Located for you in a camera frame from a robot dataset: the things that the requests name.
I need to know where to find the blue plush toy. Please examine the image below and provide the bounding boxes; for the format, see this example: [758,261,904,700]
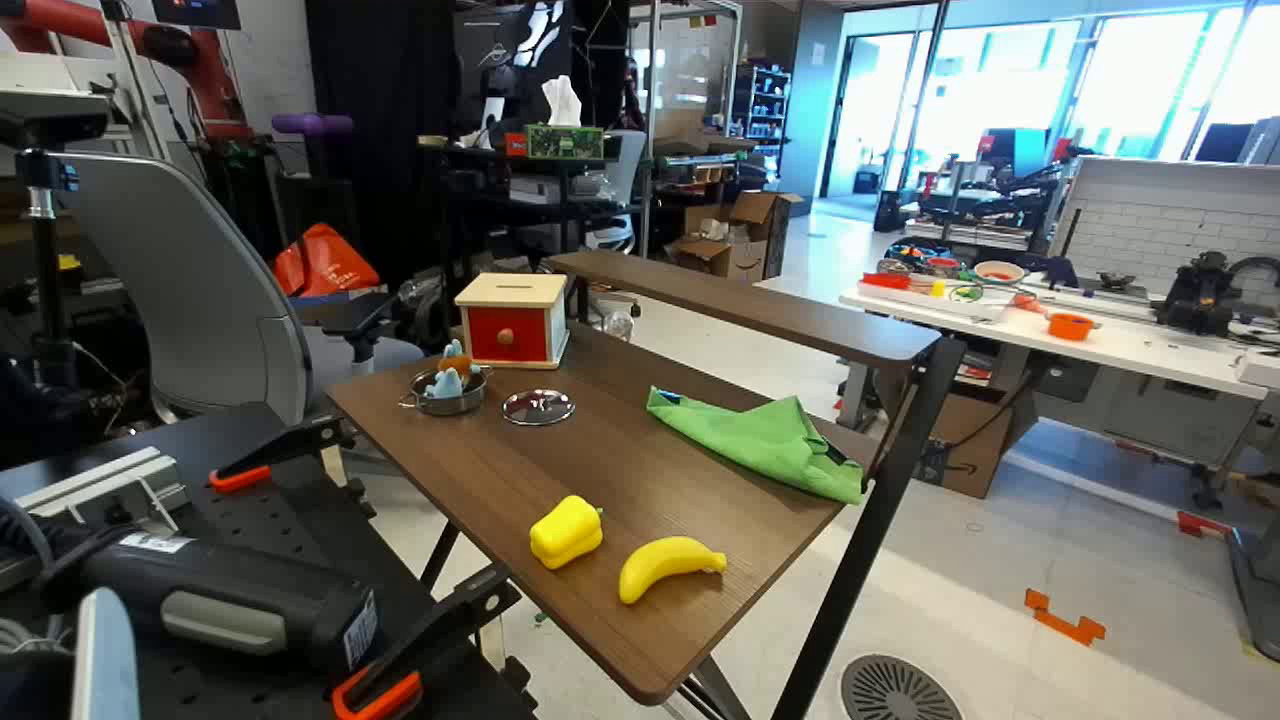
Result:
[426,344,477,403]

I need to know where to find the yellow toy bell pepper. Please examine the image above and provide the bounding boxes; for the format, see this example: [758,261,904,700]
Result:
[524,491,609,571]

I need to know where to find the small metal bowl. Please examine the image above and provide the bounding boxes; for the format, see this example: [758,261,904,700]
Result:
[399,364,494,421]

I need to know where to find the yellow toy banana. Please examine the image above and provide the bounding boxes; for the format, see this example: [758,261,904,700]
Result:
[615,534,731,608]

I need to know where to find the orange plastic bowl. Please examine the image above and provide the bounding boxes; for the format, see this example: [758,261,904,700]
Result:
[1044,308,1100,344]

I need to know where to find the wooden box with red drawer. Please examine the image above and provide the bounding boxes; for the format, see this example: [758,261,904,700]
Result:
[451,268,572,372]

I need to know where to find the green cloth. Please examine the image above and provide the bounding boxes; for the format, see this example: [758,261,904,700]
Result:
[644,383,872,507]

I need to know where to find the stacked cardboard boxes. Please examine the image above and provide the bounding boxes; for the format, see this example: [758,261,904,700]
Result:
[665,193,793,284]

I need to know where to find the dark wooden bench table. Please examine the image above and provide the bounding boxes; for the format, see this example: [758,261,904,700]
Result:
[548,249,946,372]

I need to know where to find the green box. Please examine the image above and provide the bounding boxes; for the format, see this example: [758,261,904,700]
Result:
[524,119,609,164]

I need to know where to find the tray of colourful toys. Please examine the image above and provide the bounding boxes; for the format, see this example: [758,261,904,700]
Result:
[858,252,1032,326]

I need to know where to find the orange bag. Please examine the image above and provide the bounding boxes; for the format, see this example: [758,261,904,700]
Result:
[267,221,384,302]

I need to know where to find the round floor drain grate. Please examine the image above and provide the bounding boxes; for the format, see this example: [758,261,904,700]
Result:
[841,654,964,720]

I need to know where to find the grey plastic chair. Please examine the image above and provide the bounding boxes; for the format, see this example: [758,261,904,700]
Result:
[57,148,427,432]

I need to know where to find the black and grey device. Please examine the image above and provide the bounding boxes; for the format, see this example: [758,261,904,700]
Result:
[78,534,384,674]

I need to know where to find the white work table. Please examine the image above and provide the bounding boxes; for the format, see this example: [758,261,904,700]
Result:
[841,272,1280,403]

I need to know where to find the orange floor tape marker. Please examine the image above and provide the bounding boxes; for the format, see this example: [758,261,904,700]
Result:
[1021,584,1111,654]

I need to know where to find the white partition panel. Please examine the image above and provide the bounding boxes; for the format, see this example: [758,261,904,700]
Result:
[1051,158,1280,302]

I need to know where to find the black machine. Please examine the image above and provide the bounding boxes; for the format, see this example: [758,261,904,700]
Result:
[1157,249,1280,336]

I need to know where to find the black clamp with orange handle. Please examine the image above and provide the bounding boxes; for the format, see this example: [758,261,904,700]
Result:
[203,412,356,499]
[328,564,524,720]

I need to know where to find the black camera tripod stand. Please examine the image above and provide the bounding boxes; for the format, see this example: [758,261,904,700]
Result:
[0,88,111,456]

